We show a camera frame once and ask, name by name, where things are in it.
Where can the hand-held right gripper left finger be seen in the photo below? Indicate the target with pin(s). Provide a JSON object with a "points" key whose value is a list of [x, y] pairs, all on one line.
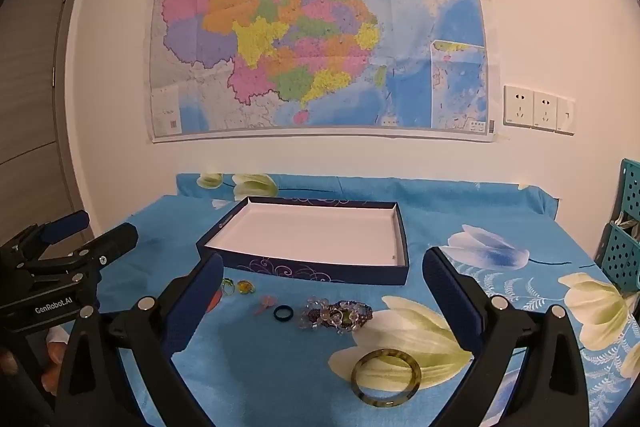
{"points": [[206, 292]]}

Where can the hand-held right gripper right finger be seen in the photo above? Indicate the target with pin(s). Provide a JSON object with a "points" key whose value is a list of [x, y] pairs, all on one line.
{"points": [[447, 297]]}

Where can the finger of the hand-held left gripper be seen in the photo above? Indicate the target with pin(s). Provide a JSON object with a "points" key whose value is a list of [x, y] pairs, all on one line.
{"points": [[65, 227], [117, 242]]}

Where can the orange wristwatch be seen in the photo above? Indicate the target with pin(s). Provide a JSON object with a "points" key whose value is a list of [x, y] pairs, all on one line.
{"points": [[215, 299]]}

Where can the small pink ornament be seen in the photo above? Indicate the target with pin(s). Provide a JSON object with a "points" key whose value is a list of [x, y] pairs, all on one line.
{"points": [[265, 305]]}

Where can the navy cardboard box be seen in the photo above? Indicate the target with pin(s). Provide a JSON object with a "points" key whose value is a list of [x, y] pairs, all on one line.
{"points": [[310, 232]]}

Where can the green brown bangle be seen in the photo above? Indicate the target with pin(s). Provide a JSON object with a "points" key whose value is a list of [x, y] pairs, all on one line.
{"points": [[356, 382]]}

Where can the person's left hand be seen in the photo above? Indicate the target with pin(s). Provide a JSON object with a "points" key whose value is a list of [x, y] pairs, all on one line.
{"points": [[56, 357]]}

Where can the blue floral cloth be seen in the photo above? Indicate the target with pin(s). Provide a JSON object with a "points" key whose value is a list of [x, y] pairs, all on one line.
{"points": [[280, 357]]}

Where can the wooden door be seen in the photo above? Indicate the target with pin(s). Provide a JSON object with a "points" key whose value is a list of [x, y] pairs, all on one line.
{"points": [[30, 82]]}

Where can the teal perforated storage rack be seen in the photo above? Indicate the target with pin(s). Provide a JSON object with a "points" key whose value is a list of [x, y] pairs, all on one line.
{"points": [[622, 257]]}

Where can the white wall outlet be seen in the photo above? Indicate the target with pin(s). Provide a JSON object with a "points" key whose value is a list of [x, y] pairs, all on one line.
{"points": [[518, 106], [545, 111]]}

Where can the colourful wall map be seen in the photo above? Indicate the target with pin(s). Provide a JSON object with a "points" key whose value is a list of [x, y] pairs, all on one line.
{"points": [[300, 32]]}

